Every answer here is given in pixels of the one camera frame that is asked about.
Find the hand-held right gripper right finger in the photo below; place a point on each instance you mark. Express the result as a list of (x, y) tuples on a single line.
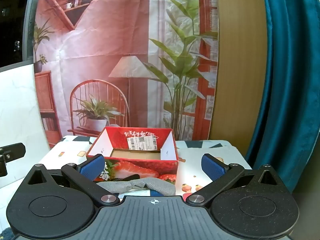
[(213, 167)]

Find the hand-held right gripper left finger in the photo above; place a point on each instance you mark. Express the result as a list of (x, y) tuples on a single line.
[(92, 167)]

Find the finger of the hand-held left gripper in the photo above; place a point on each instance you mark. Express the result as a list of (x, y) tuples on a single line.
[(15, 151)]

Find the grey knit cloth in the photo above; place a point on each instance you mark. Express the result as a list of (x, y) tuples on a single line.
[(120, 187)]

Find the red strawberry print cardboard box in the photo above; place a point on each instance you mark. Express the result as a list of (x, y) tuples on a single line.
[(140, 166)]

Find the cartoon print tablecloth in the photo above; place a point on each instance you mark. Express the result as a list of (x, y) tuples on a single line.
[(190, 155)]

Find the white marble board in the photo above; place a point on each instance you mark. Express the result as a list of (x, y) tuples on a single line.
[(17, 105)]

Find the wooden panel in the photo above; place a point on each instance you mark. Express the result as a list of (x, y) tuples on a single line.
[(240, 67)]

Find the teal curtain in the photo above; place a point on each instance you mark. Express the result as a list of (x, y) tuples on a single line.
[(295, 80)]

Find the dark window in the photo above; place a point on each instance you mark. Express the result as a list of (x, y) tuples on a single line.
[(12, 17)]

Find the printed room scene wall poster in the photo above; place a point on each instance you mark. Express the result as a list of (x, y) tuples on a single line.
[(100, 42)]

